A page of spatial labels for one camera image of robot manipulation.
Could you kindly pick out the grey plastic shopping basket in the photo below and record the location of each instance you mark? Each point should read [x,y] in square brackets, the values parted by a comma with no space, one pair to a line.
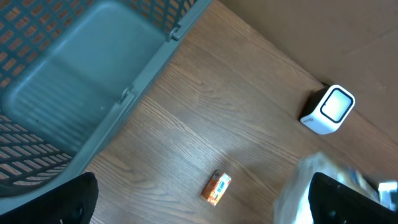
[72,72]

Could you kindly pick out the small orange box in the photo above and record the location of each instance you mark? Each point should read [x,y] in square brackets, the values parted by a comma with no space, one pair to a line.
[216,187]

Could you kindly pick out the yellow snack bag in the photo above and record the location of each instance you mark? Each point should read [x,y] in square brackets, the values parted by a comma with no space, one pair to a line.
[292,206]

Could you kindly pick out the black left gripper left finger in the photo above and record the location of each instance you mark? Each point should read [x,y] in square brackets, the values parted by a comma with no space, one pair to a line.
[73,202]

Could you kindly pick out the white barcode scanner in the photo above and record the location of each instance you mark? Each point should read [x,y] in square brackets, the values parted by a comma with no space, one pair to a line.
[326,109]

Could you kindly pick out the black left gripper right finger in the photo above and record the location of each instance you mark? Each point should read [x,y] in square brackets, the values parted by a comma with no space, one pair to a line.
[332,202]

